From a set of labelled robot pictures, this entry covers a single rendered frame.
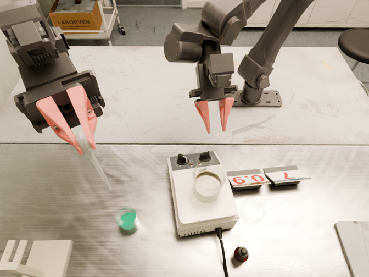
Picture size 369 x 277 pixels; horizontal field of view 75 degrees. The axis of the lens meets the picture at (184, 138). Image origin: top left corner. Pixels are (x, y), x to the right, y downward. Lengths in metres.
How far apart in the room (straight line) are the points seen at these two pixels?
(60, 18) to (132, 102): 1.94
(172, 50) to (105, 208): 0.39
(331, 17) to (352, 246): 2.80
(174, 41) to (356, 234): 0.57
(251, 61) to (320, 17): 2.51
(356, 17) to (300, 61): 2.35
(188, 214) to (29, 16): 0.40
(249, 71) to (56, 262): 0.65
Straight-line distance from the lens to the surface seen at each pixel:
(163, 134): 0.71
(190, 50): 0.51
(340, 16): 3.29
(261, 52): 0.71
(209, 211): 0.51
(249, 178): 0.63
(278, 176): 0.65
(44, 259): 0.64
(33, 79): 0.38
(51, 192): 0.70
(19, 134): 0.86
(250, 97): 0.79
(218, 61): 0.47
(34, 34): 0.33
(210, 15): 0.55
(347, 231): 0.68
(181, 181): 0.53
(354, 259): 0.67
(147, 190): 0.63
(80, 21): 2.63
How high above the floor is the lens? 1.47
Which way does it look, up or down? 54 degrees down
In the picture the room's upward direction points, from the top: straight up
